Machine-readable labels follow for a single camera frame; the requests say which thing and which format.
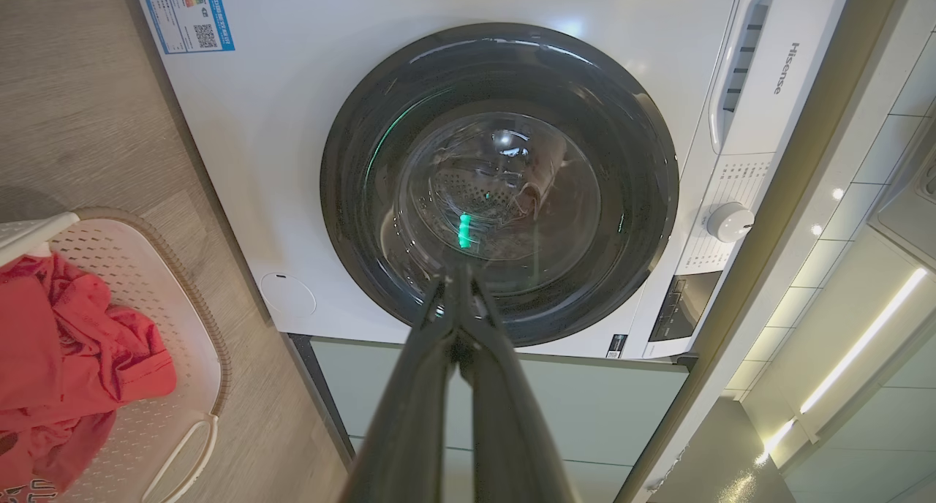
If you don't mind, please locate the dark washer display panel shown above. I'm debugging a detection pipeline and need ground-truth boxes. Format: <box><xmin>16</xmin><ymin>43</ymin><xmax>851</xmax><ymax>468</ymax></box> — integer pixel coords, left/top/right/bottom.
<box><xmin>649</xmin><ymin>271</ymin><xmax>721</xmax><ymax>341</ymax></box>

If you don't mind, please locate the round dark glass washer door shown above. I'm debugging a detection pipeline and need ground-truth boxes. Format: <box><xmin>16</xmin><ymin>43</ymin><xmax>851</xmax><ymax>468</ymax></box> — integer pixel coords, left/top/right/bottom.
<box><xmin>320</xmin><ymin>23</ymin><xmax>679</xmax><ymax>348</ymax></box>

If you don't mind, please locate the blue energy label sticker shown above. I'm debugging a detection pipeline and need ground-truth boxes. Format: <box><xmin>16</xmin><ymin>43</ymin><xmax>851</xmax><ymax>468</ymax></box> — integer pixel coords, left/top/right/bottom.
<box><xmin>144</xmin><ymin>0</ymin><xmax>235</xmax><ymax>55</ymax></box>

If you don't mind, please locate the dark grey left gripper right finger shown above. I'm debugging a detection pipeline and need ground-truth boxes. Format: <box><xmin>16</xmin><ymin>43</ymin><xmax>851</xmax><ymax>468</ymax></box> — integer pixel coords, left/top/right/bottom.
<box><xmin>458</xmin><ymin>266</ymin><xmax>578</xmax><ymax>503</ymax></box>

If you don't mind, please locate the white LED light strip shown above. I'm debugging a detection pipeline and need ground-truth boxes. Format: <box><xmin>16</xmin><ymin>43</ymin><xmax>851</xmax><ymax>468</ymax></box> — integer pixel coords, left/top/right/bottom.
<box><xmin>753</xmin><ymin>268</ymin><xmax>928</xmax><ymax>466</ymax></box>

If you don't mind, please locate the round white filter cover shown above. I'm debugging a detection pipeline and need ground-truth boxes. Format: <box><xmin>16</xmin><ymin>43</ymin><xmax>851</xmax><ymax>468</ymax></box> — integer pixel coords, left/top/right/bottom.
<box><xmin>260</xmin><ymin>272</ymin><xmax>317</xmax><ymax>318</ymax></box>

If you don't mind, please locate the grey countertop edge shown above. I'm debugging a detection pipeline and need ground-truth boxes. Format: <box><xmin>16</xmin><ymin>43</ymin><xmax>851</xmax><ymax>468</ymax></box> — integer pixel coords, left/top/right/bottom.
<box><xmin>614</xmin><ymin>0</ymin><xmax>911</xmax><ymax>503</ymax></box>

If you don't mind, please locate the pale green cabinet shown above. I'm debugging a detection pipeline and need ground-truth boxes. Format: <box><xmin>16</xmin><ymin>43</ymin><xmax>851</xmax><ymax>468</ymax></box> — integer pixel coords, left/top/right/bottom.
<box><xmin>289</xmin><ymin>335</ymin><xmax>688</xmax><ymax>503</ymax></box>

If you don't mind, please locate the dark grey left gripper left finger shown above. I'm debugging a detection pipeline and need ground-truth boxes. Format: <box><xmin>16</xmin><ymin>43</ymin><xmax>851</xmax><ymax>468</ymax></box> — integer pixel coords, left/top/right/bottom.
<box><xmin>340</xmin><ymin>269</ymin><xmax>461</xmax><ymax>503</ymax></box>

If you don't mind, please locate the brown garment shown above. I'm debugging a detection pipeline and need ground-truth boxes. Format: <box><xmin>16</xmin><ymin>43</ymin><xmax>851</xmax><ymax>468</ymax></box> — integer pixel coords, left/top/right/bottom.
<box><xmin>510</xmin><ymin>132</ymin><xmax>570</xmax><ymax>220</ymax></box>

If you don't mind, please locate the white perforated laundry basket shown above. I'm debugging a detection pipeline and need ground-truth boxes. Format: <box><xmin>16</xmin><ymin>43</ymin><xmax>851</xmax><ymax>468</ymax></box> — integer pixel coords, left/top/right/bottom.
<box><xmin>0</xmin><ymin>208</ymin><xmax>233</xmax><ymax>503</ymax></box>

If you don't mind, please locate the white front-load washing machine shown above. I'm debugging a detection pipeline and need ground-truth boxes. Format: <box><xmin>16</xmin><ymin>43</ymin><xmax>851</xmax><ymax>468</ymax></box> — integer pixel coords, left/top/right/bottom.
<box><xmin>137</xmin><ymin>0</ymin><xmax>856</xmax><ymax>361</ymax></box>

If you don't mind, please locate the white detergent drawer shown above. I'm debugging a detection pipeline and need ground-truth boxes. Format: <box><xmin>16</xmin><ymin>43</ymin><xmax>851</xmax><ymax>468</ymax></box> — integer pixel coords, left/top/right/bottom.
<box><xmin>708</xmin><ymin>0</ymin><xmax>855</xmax><ymax>156</ymax></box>

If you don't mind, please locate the white control knob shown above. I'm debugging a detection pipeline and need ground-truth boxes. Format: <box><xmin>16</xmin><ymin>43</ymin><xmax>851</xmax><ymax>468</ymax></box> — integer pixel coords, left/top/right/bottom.
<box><xmin>706</xmin><ymin>202</ymin><xmax>755</xmax><ymax>243</ymax></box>

